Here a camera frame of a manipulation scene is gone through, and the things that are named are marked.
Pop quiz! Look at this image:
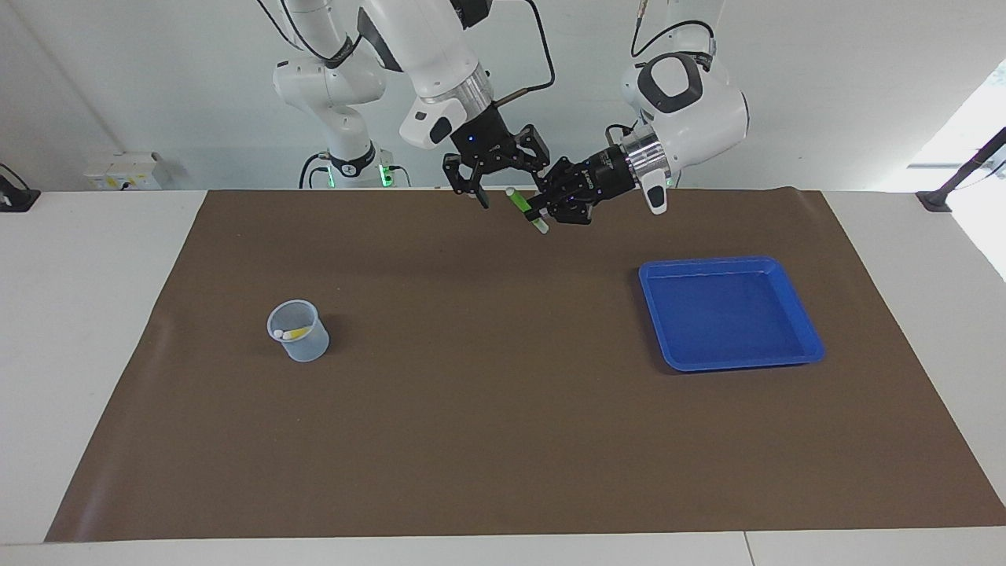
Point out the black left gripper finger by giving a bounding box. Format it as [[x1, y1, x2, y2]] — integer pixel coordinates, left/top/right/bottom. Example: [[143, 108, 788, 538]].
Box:
[[527, 157, 586, 221], [550, 197, 594, 226]]

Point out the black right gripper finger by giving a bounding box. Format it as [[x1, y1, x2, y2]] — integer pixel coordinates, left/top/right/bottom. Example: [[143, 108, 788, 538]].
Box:
[[442, 153, 492, 209], [511, 124, 551, 174]]

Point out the green pen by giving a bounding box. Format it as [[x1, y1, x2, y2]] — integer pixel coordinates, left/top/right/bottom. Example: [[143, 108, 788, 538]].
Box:
[[505, 186, 549, 233]]

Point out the blue plastic tray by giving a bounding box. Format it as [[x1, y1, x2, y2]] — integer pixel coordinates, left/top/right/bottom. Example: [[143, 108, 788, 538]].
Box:
[[638, 256, 826, 373]]

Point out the translucent plastic cup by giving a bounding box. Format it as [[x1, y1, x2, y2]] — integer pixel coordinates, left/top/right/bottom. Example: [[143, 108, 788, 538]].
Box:
[[266, 299, 331, 363]]

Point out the brown table mat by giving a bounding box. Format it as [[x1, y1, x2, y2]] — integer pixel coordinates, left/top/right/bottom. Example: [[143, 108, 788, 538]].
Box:
[[45, 187, 1006, 543]]

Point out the white socket box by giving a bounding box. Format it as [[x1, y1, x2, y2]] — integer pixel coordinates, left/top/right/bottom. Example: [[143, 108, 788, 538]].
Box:
[[85, 152, 170, 191]]

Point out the black table clamp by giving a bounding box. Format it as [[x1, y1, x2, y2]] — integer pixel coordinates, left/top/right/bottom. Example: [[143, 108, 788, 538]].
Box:
[[0, 164, 42, 213]]

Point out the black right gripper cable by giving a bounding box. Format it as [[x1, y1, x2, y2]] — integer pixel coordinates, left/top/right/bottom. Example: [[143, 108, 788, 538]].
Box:
[[491, 0, 556, 107]]

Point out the black base cable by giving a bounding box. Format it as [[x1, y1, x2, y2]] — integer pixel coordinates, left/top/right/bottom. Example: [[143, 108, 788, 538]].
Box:
[[299, 153, 331, 189]]

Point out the black camera stand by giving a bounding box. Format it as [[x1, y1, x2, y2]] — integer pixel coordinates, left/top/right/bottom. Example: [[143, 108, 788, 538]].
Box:
[[916, 126, 1006, 213]]

